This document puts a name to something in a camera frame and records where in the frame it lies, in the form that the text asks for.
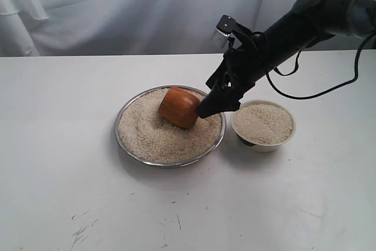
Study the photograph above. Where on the steel plate of rice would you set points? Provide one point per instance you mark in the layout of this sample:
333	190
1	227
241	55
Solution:
148	138

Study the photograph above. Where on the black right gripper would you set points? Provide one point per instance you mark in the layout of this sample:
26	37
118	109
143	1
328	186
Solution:
228	83

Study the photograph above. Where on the white fabric backdrop curtain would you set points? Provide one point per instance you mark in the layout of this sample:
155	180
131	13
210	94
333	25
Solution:
125	27

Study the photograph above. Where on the brown wooden cup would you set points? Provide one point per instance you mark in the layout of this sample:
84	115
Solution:
179	108

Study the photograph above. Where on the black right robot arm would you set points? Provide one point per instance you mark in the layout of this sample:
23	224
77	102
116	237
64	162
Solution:
306	24

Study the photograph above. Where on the white bowl of rice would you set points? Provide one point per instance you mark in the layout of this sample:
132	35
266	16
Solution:
263	126

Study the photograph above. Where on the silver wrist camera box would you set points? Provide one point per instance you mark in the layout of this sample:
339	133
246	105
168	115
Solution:
224	28

